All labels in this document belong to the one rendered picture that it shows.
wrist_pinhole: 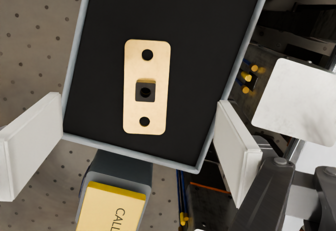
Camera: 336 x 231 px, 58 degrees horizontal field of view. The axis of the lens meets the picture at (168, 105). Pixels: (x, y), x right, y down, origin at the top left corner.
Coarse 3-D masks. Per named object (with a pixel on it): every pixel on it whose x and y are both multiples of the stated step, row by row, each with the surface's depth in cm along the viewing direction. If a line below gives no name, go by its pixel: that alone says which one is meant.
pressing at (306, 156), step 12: (288, 144) 47; (300, 144) 46; (312, 144) 46; (288, 156) 47; (300, 156) 47; (312, 156) 47; (324, 156) 47; (300, 168) 48; (312, 168) 48; (288, 216) 50; (288, 228) 51
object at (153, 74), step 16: (128, 48) 25; (144, 48) 25; (160, 48) 25; (128, 64) 26; (144, 64) 26; (160, 64) 26; (128, 80) 26; (144, 80) 26; (160, 80) 26; (128, 96) 26; (144, 96) 26; (160, 96) 27; (128, 112) 27; (144, 112) 27; (160, 112) 27; (128, 128) 27; (144, 128) 27; (160, 128) 27
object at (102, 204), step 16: (96, 192) 30; (112, 192) 30; (128, 192) 31; (96, 208) 30; (112, 208) 30; (128, 208) 30; (80, 224) 31; (96, 224) 31; (112, 224) 31; (128, 224) 31
